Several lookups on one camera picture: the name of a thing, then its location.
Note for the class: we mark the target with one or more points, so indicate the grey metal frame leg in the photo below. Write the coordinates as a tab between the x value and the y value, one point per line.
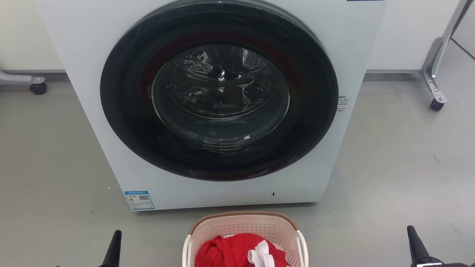
18	78
433	66

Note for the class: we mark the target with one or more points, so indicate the round white filter cover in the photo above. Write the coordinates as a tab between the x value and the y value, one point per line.
290	193

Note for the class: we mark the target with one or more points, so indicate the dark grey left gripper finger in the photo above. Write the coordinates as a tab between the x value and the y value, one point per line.
113	252

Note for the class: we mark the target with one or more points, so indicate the red garment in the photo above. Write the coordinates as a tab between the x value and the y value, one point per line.
228	250

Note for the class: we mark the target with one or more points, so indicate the black round washer door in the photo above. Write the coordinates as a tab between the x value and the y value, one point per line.
126	111

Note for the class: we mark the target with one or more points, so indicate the blue energy label sticker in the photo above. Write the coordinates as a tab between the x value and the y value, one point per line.
139	200

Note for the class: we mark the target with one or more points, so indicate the black caster wheel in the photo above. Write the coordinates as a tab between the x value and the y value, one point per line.
437	105
38	88

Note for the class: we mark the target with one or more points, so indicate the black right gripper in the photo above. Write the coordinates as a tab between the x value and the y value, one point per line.
441	264

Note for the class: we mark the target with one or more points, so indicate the white garment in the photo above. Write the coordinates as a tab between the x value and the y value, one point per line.
261	254

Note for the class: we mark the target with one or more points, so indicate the white front-load washing machine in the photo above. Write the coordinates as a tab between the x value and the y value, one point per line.
92	44

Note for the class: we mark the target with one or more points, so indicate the white perforated laundry basket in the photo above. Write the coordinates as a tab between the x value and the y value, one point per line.
243	223

